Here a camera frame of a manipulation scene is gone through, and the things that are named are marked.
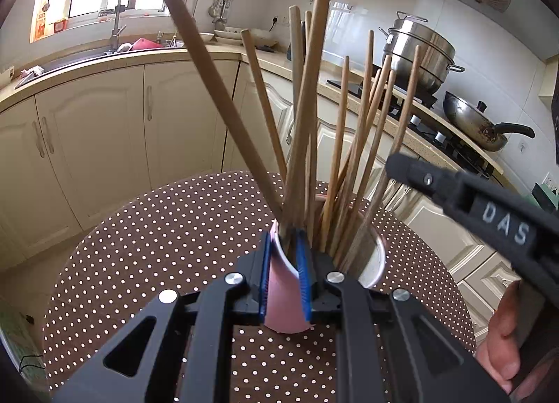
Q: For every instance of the crumpled dish rag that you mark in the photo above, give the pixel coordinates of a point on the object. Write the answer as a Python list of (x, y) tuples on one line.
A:
[(31, 72)]

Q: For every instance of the stainless steel steamer pot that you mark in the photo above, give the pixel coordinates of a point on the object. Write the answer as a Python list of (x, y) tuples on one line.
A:
[(430, 58)]

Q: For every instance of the stack of white bowls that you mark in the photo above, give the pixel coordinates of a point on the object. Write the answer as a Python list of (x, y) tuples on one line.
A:
[(231, 34)]

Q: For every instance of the orange bottle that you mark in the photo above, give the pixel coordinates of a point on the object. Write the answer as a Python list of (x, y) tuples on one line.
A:
[(42, 21)]

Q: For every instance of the cream lattice-door wall cabinet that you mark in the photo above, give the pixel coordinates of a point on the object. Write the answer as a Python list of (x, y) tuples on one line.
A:
[(549, 78)]

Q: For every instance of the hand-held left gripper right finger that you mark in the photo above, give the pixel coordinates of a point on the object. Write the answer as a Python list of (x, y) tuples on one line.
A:
[(303, 280)]

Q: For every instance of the hanging metal spoon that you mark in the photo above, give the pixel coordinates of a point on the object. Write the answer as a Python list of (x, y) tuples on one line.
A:
[(222, 24)]

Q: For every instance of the wall socket with plug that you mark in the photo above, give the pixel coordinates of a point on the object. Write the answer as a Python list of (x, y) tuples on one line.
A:
[(278, 19)]

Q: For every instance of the small red container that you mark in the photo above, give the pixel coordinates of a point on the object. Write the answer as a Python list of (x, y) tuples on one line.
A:
[(61, 26)]

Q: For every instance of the green countertop appliance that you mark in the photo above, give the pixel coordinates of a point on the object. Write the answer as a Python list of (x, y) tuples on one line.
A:
[(543, 195)]

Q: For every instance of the cream lower kitchen cabinets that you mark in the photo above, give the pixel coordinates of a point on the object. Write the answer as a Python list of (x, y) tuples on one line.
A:
[(109, 132)]

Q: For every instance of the group of wooden chopsticks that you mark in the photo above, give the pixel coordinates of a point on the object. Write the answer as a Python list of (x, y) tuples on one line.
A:
[(212, 80)]

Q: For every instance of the black gas stove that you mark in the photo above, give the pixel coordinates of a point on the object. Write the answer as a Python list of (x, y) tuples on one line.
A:
[(454, 143)]

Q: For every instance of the brown polka-dot tablecloth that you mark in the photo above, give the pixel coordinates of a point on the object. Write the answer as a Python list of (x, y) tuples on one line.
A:
[(174, 232)]

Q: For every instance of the metal sink faucet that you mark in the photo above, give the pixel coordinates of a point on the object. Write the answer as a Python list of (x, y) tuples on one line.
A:
[(115, 32)]

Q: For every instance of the single tan wooden chopstick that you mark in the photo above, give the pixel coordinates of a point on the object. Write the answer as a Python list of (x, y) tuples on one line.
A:
[(312, 58)]

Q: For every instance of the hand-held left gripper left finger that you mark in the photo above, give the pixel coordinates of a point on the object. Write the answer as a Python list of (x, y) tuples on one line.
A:
[(263, 280)]

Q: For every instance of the long wooden board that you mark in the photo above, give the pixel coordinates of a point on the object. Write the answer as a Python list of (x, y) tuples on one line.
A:
[(454, 126)]

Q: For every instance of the hanging metal skimmer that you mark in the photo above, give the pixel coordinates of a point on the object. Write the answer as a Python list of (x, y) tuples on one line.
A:
[(215, 8)]

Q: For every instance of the beige kitchen countertop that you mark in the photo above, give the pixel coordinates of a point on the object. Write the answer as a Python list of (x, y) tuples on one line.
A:
[(273, 61)]

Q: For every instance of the stainless steel kitchen sink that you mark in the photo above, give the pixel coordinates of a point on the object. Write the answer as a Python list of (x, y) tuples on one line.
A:
[(78, 60)]

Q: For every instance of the pink cylindrical utensil holder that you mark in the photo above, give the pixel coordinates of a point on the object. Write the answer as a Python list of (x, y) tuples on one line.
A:
[(279, 294)]

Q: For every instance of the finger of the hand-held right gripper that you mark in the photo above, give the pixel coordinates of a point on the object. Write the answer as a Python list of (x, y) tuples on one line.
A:
[(415, 174)]

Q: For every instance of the pink plastic basin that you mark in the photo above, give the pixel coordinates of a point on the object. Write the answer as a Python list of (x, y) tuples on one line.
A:
[(144, 44)]

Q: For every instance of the person's right hand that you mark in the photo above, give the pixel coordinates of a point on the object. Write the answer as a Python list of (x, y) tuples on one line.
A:
[(500, 333)]

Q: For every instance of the white bowl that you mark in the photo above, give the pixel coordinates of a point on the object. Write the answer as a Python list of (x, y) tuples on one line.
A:
[(208, 37)]

